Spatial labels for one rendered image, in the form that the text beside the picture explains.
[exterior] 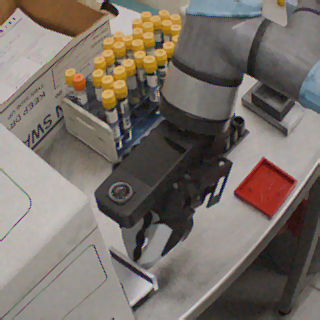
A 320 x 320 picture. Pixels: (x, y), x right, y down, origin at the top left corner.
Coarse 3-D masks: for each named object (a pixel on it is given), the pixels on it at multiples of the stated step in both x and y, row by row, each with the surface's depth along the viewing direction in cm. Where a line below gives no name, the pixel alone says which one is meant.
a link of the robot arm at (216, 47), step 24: (192, 0) 66; (216, 0) 63; (240, 0) 63; (192, 24) 66; (216, 24) 64; (240, 24) 64; (192, 48) 67; (216, 48) 65; (240, 48) 64; (192, 72) 68; (216, 72) 67; (240, 72) 68
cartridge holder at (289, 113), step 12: (264, 84) 98; (252, 96) 97; (264, 96) 99; (276, 96) 99; (252, 108) 99; (264, 108) 97; (276, 108) 95; (288, 108) 96; (300, 108) 97; (276, 120) 96; (288, 120) 96; (288, 132) 96
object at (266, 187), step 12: (264, 168) 93; (276, 168) 92; (252, 180) 92; (264, 180) 92; (276, 180) 92; (288, 180) 91; (240, 192) 91; (252, 192) 91; (264, 192) 91; (276, 192) 91; (288, 192) 90; (252, 204) 89; (264, 204) 90; (276, 204) 89
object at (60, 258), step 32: (0, 128) 62; (0, 160) 59; (32, 160) 59; (0, 192) 57; (32, 192) 57; (64, 192) 57; (0, 224) 55; (32, 224) 55; (64, 224) 56; (96, 224) 60; (0, 256) 53; (32, 256) 54; (64, 256) 58; (96, 256) 62; (0, 288) 52; (32, 288) 56; (64, 288) 61; (96, 288) 66
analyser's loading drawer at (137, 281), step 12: (120, 252) 81; (120, 264) 82; (132, 264) 80; (120, 276) 81; (132, 276) 81; (144, 276) 79; (132, 288) 80; (144, 288) 79; (156, 288) 81; (132, 300) 78
